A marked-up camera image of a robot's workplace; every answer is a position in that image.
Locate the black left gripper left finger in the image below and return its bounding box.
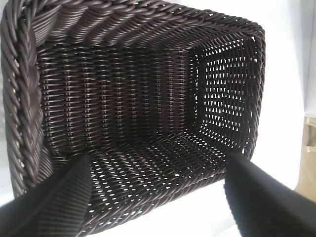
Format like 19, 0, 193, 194
0, 153, 94, 237

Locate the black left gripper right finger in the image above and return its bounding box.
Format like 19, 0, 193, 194
223, 152, 316, 237

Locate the dark brown woven basket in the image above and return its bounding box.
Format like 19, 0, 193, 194
0, 0, 267, 235

